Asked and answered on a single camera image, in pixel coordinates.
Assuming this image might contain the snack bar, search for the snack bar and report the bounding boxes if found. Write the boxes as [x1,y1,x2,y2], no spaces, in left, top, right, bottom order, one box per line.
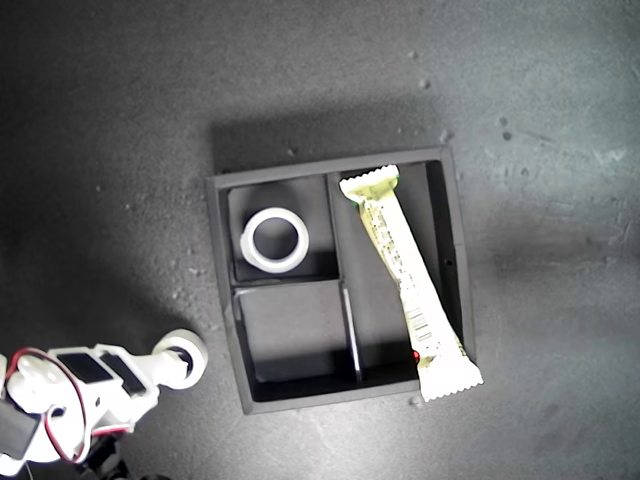
[338,166,486,404]

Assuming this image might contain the black tray with wells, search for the black tray with wells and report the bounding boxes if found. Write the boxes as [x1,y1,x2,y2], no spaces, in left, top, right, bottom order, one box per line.
[205,144,480,416]

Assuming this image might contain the white tape roll green core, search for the white tape roll green core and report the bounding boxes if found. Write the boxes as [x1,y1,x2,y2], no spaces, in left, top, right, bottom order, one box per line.
[149,328,211,392]

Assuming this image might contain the translucent white tape roll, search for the translucent white tape roll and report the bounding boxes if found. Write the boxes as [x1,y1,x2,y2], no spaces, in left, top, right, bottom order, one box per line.
[240,206,310,274]

